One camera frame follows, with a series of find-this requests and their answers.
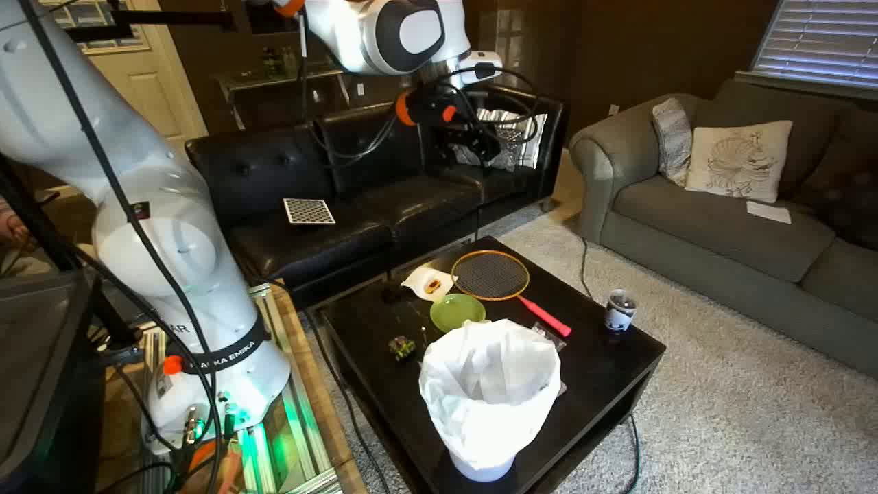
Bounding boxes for black leather sofa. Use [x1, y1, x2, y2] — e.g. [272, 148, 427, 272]
[184, 85, 568, 307]

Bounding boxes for glass console table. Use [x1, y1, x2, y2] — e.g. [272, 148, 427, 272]
[216, 59, 367, 130]

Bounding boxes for grey striped pillow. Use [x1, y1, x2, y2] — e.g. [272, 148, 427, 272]
[651, 96, 693, 188]

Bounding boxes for white plastic bag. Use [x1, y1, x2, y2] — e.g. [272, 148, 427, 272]
[474, 107, 551, 176]

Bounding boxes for white window blinds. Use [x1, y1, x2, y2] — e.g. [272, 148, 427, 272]
[748, 0, 878, 96]

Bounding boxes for bin with white bag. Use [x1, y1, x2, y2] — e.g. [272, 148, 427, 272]
[417, 316, 566, 484]

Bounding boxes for black equipment case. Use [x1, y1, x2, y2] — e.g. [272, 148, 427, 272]
[0, 269, 105, 494]

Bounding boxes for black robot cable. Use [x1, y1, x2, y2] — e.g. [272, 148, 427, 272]
[14, 0, 228, 441]

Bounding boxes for white paper packet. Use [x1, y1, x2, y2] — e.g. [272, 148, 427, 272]
[397, 259, 461, 305]

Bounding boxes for green plastic plate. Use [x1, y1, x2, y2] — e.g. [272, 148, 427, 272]
[427, 291, 489, 335]

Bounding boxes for cream panel door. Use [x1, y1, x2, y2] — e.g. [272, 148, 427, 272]
[39, 0, 210, 144]

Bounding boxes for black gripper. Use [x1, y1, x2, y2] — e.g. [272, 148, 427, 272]
[424, 81, 505, 169]

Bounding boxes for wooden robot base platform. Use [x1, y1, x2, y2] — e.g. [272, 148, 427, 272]
[245, 283, 371, 494]

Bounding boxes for dark brown cushion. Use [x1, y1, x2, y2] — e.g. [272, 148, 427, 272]
[792, 107, 878, 248]

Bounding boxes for grey fabric sofa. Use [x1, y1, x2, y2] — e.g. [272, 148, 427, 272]
[568, 76, 878, 380]

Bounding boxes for black coffee table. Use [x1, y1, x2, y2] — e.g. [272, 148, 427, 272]
[308, 233, 670, 494]

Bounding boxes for black tripod pole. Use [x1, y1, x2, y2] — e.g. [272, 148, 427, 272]
[0, 152, 125, 344]

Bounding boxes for white paper sheet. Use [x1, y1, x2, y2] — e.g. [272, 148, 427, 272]
[743, 196, 795, 228]

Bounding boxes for small drink can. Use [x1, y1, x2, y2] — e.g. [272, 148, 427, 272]
[600, 288, 638, 335]

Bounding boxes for white bottle orange cap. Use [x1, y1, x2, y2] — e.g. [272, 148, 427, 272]
[144, 353, 209, 454]

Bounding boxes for cream printed pillow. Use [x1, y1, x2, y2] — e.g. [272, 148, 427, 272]
[682, 118, 795, 204]

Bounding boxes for orange racket red handle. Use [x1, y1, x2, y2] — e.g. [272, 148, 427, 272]
[446, 247, 577, 339]

